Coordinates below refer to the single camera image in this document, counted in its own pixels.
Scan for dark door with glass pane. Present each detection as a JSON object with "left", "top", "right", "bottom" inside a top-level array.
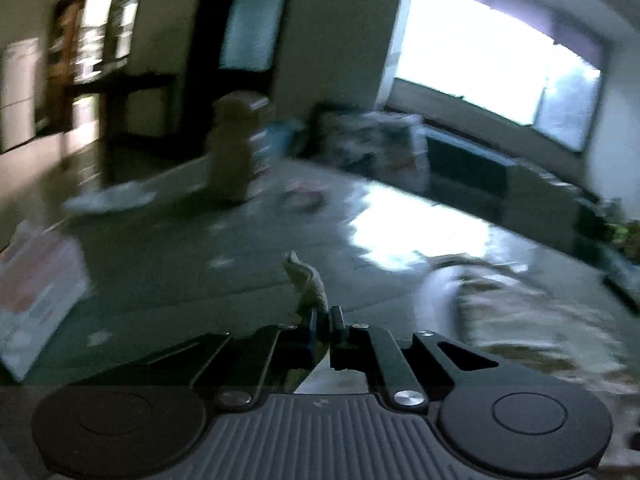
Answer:
[{"left": 187, "top": 0, "right": 297, "bottom": 127}]

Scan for stacked cardboard boxes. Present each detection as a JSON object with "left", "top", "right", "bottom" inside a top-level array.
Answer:
[{"left": 205, "top": 91, "right": 272, "bottom": 206}]

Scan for white tall panel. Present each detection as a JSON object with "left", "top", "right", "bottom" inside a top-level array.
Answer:
[{"left": 0, "top": 37, "right": 42, "bottom": 154}]

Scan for white cardboard box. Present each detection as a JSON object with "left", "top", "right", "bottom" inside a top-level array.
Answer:
[{"left": 0, "top": 220, "right": 94, "bottom": 382}]

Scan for teal sofa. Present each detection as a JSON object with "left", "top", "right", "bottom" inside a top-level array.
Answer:
[{"left": 270, "top": 102, "right": 640, "bottom": 311}]

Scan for blue cushion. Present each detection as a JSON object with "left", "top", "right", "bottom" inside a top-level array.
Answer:
[{"left": 264, "top": 119, "right": 307, "bottom": 157}]

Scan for dark framed board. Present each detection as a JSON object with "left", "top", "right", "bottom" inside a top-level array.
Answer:
[{"left": 99, "top": 73, "right": 179, "bottom": 182}]

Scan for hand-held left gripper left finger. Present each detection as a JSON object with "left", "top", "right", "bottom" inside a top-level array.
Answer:
[{"left": 142, "top": 307, "right": 321, "bottom": 408}]

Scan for small pink object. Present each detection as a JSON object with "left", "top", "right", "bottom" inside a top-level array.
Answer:
[{"left": 279, "top": 185, "right": 327, "bottom": 212}]

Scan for dark wooden shelf cabinet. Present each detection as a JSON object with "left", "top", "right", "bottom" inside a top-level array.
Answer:
[{"left": 35, "top": 0, "right": 147, "bottom": 137}]

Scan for green framed window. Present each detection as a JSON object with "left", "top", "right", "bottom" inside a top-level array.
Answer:
[{"left": 385, "top": 0, "right": 617, "bottom": 154}]

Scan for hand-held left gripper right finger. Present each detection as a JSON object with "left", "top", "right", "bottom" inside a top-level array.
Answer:
[{"left": 327, "top": 305, "right": 501, "bottom": 409}]

